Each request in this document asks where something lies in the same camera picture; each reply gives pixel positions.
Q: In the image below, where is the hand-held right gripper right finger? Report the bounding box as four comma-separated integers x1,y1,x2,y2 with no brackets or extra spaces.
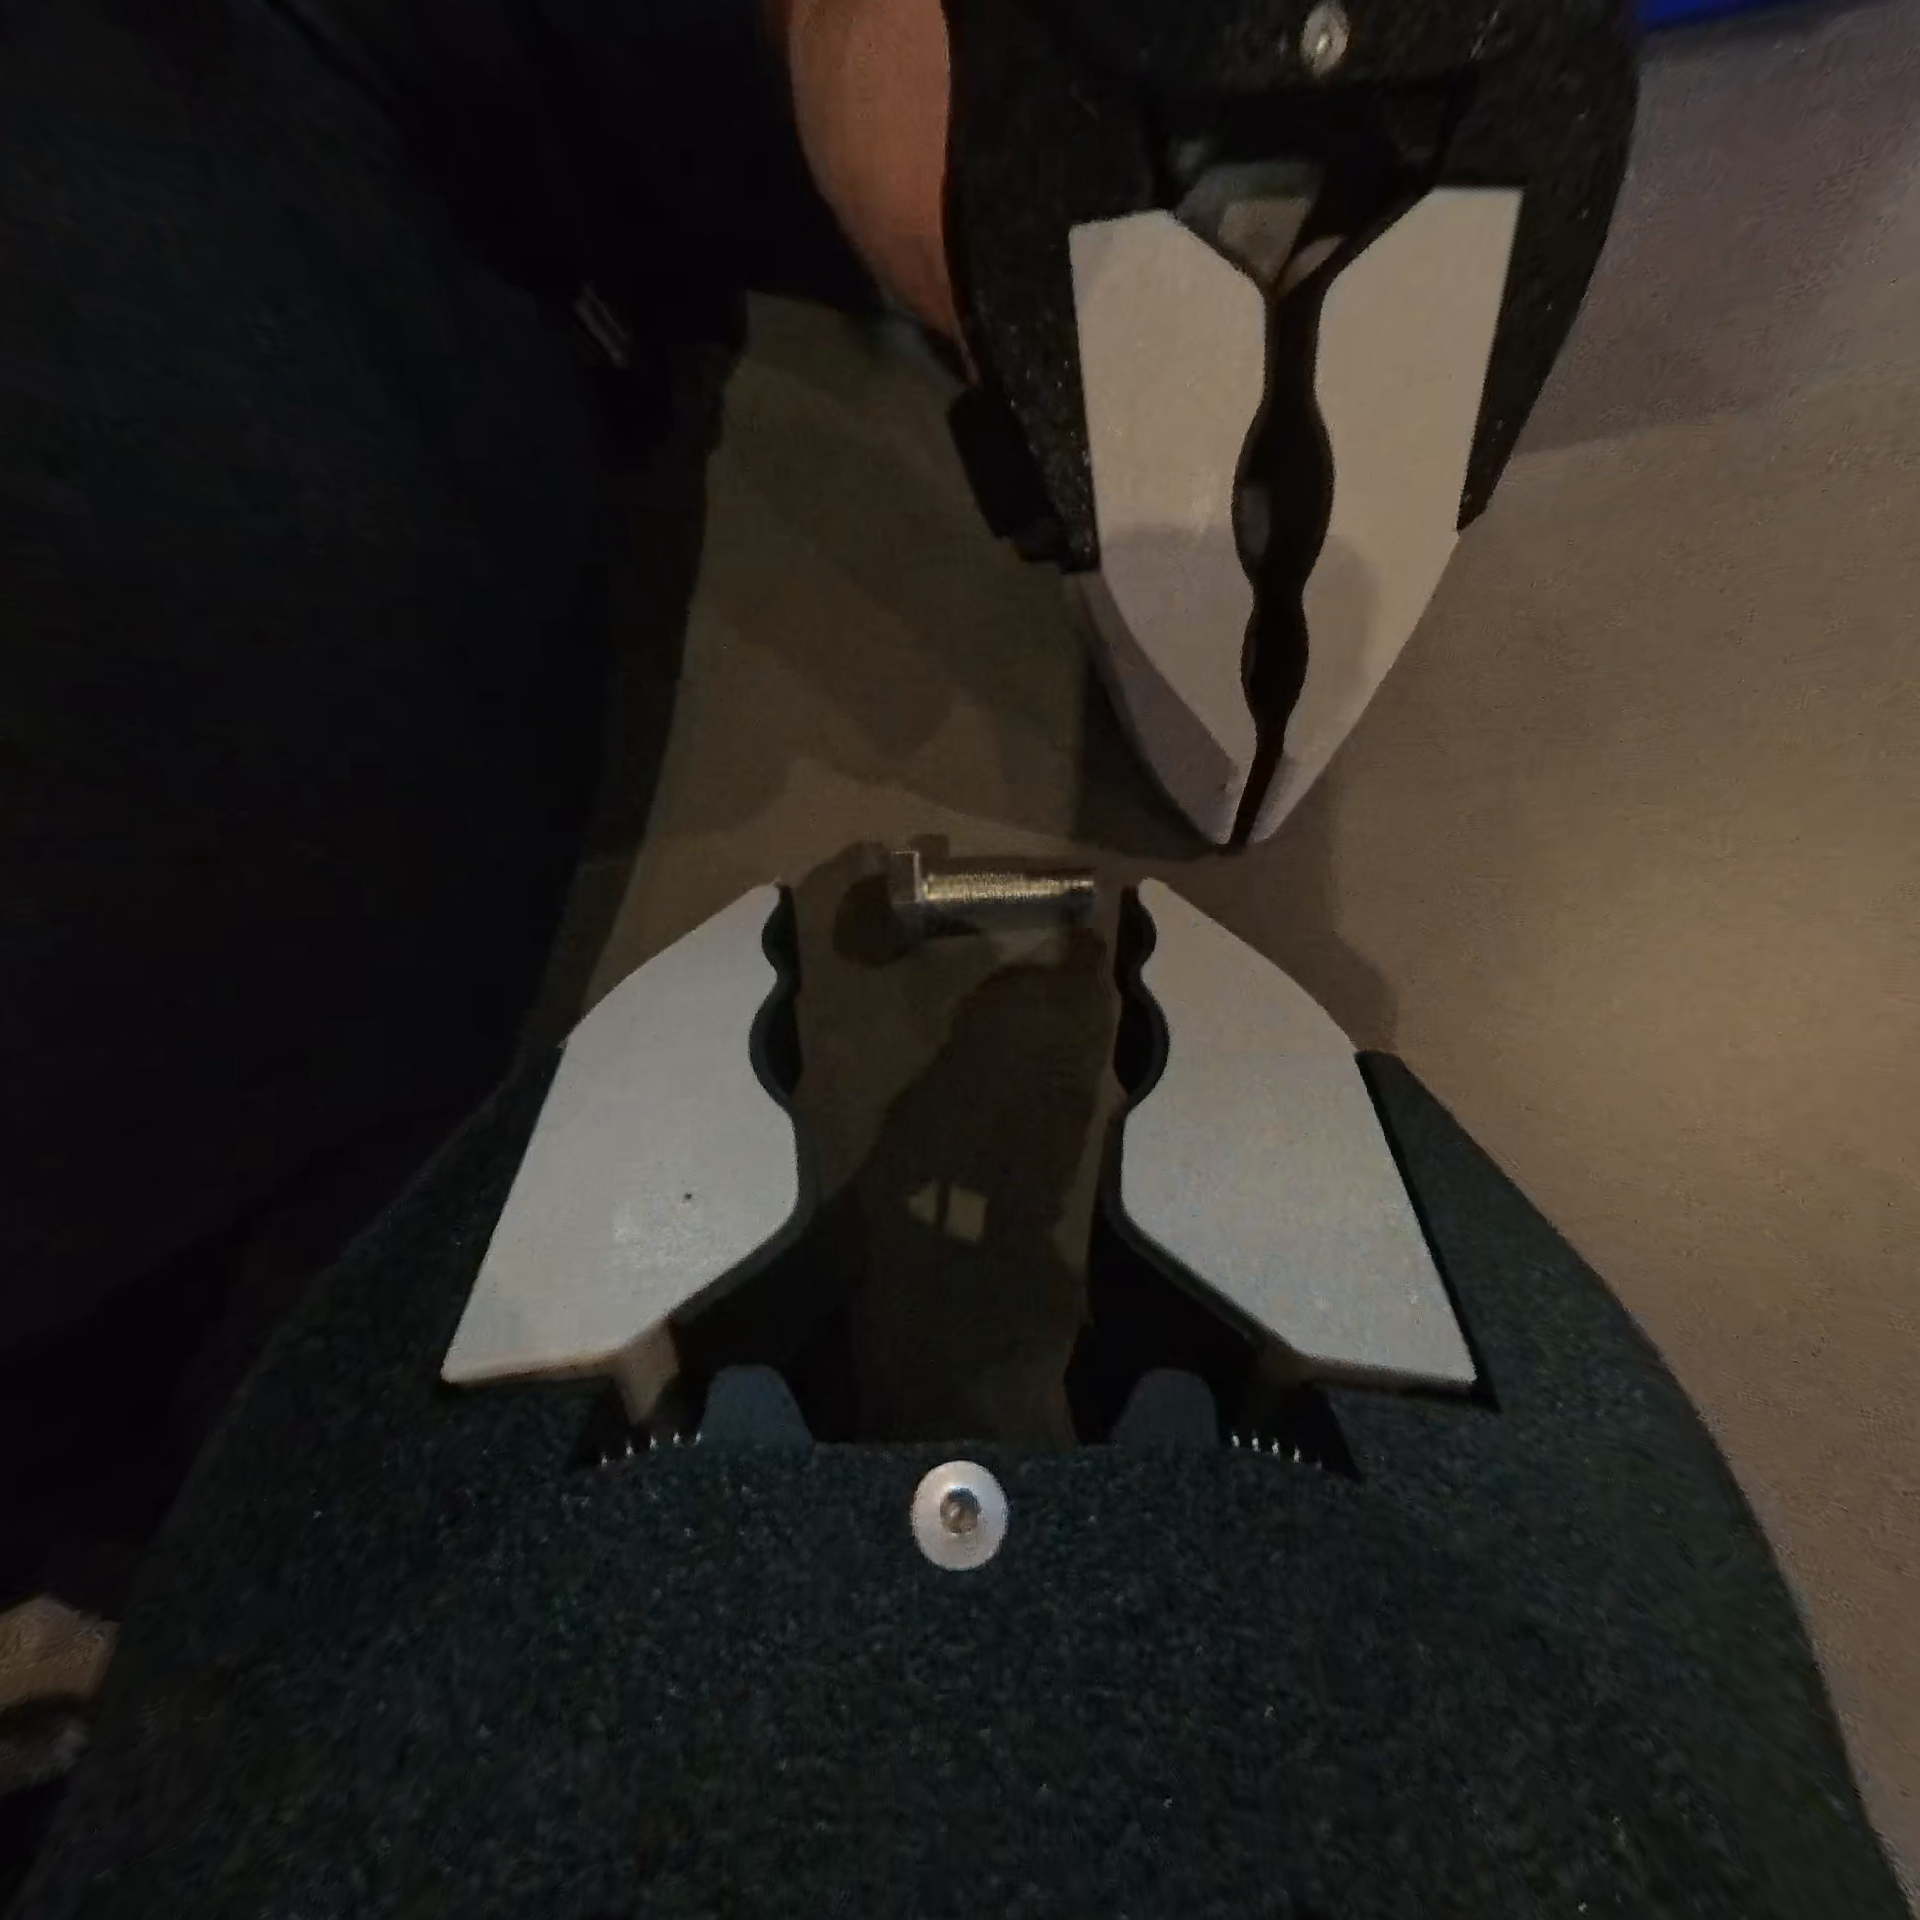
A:
1111,877,1483,1398

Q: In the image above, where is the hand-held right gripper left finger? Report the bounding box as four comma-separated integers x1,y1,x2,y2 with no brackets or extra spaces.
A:
440,883,821,1421

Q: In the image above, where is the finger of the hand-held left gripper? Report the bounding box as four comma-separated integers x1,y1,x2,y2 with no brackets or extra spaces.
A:
1248,187,1524,842
1067,207,1286,852

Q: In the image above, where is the silver hex bolt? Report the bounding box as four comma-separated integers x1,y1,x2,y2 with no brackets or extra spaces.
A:
884,844,1100,914

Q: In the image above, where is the person's left hand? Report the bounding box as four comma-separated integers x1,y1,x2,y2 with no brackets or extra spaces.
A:
786,0,966,345

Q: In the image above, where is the person's dark sweatshirt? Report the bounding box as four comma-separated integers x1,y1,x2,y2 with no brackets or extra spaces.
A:
0,0,812,1593

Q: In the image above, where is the pale cloth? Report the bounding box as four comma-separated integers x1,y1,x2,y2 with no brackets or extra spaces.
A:
0,1595,120,1780

